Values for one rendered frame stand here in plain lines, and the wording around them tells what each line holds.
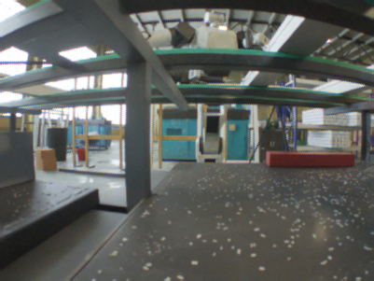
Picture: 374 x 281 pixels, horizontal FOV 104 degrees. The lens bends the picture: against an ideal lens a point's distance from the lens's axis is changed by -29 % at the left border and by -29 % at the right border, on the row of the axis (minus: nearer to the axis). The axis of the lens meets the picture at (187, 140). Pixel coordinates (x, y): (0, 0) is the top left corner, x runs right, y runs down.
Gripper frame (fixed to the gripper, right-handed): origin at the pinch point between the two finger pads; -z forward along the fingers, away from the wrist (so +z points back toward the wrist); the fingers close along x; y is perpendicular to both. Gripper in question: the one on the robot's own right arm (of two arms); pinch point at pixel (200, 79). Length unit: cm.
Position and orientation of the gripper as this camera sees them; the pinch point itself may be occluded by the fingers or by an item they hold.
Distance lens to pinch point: 93.5
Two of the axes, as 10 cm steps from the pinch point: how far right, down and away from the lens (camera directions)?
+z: -9.7, -0.8, -2.4
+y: -2.5, 1.8, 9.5
